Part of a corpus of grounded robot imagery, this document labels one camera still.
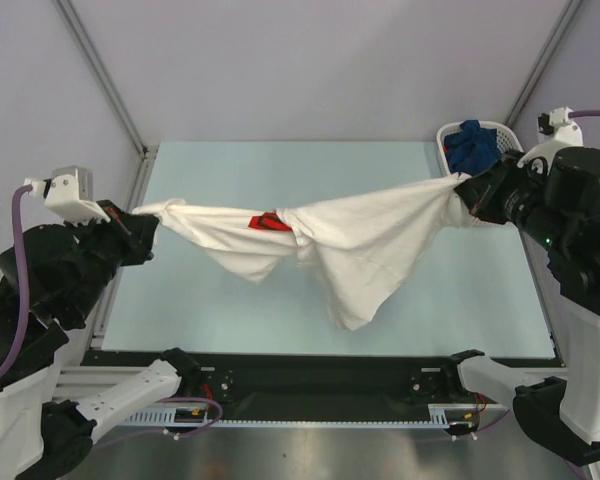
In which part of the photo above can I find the right aluminium frame post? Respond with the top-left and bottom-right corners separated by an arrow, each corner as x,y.
504,0 -> 588,128

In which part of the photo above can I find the right white cable duct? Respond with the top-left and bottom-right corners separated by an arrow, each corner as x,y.
428,403 -> 480,428

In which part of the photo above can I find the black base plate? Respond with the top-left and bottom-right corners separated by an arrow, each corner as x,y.
79,350 -> 564,422

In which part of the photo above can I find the white plastic basket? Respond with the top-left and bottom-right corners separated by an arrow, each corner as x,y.
435,119 -> 524,229

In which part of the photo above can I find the left aluminium frame post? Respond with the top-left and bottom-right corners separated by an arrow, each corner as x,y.
52,0 -> 147,158

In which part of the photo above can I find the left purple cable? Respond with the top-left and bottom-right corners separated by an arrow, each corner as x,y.
0,184 -> 224,466

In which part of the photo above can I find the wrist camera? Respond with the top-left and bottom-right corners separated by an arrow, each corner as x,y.
537,107 -> 583,151
24,166 -> 107,225

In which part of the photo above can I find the left white cable duct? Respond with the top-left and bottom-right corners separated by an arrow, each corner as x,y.
122,403 -> 211,428

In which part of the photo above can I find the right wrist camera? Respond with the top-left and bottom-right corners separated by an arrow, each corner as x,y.
537,107 -> 583,151

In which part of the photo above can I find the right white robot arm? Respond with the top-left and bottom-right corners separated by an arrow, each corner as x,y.
441,146 -> 600,467

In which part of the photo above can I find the white cable duct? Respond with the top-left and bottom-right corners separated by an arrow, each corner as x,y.
122,403 -> 211,428
428,403 -> 480,428

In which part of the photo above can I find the blue t shirt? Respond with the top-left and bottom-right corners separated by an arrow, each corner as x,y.
443,120 -> 501,176

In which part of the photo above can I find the white t shirt red print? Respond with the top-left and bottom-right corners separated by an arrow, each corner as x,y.
133,174 -> 472,331

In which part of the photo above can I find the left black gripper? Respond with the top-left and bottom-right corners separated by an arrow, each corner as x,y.
65,196 -> 161,319

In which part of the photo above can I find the aluminium frame post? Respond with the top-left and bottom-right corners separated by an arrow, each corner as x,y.
504,0 -> 588,128
52,0 -> 147,158

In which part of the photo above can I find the aluminium front rail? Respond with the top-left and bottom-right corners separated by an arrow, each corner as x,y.
52,365 -> 568,400

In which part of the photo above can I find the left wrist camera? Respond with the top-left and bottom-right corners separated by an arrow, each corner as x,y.
24,166 -> 107,225

